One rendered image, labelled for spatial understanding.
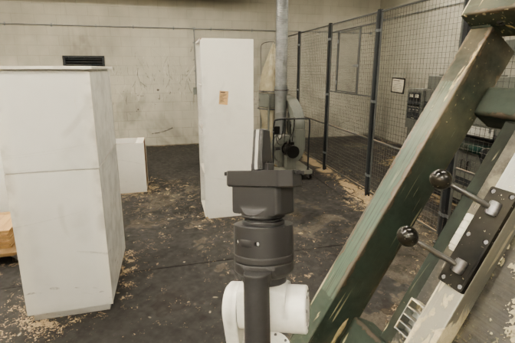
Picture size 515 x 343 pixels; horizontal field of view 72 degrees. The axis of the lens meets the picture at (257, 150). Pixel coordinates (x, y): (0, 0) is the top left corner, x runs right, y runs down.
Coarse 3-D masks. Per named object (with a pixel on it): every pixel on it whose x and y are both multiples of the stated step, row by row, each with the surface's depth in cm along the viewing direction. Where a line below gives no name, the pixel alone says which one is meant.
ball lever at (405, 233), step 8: (400, 232) 64; (408, 232) 63; (416, 232) 63; (400, 240) 64; (408, 240) 63; (416, 240) 63; (424, 248) 64; (432, 248) 64; (440, 256) 64; (456, 264) 63; (464, 264) 63; (456, 272) 63
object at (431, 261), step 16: (496, 96) 84; (512, 96) 80; (480, 112) 85; (496, 112) 82; (512, 112) 79; (496, 128) 87; (512, 128) 79; (496, 144) 80; (496, 160) 78; (480, 176) 79; (464, 208) 79; (448, 224) 80; (448, 240) 78; (432, 256) 80; (416, 288) 79; (400, 304) 80; (352, 320) 87; (352, 336) 84; (368, 336) 81; (384, 336) 80
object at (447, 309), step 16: (512, 160) 66; (512, 176) 65; (512, 224) 63; (496, 240) 62; (496, 256) 63; (480, 272) 62; (448, 288) 64; (480, 288) 63; (432, 304) 65; (448, 304) 63; (464, 304) 62; (432, 320) 64; (448, 320) 62; (416, 336) 65; (432, 336) 63; (448, 336) 63
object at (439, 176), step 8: (432, 176) 64; (440, 176) 63; (448, 176) 63; (432, 184) 64; (440, 184) 63; (448, 184) 63; (464, 192) 64; (472, 200) 64; (480, 200) 63; (488, 208) 63; (496, 208) 63; (496, 216) 63
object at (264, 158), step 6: (258, 132) 52; (264, 132) 52; (258, 138) 52; (264, 138) 52; (270, 138) 54; (258, 144) 52; (264, 144) 52; (270, 144) 53; (258, 150) 52; (264, 150) 52; (270, 150) 53; (258, 156) 52; (264, 156) 52; (270, 156) 53; (258, 162) 52; (264, 162) 52; (270, 162) 52; (258, 168) 52; (264, 168) 52; (270, 168) 52
